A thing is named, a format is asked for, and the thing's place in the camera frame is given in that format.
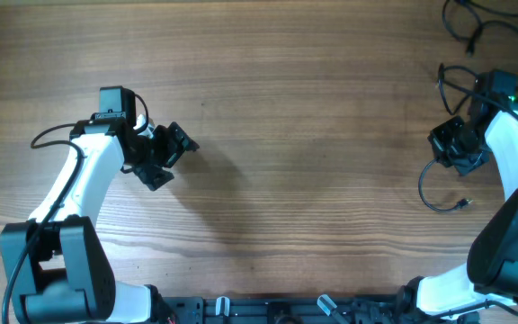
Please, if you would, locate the black usb cable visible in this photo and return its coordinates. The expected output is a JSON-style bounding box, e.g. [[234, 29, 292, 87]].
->
[[417, 157, 473, 213], [441, 0, 518, 80], [436, 61, 518, 118]]

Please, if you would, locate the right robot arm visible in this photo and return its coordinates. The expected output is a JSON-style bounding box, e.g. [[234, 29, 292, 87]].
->
[[391, 66, 518, 323]]

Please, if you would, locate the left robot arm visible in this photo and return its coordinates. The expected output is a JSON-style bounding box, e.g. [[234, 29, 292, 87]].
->
[[0, 86, 199, 323]]

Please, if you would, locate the left camera black cable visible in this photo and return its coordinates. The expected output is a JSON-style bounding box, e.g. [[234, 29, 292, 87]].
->
[[1, 122, 87, 324]]

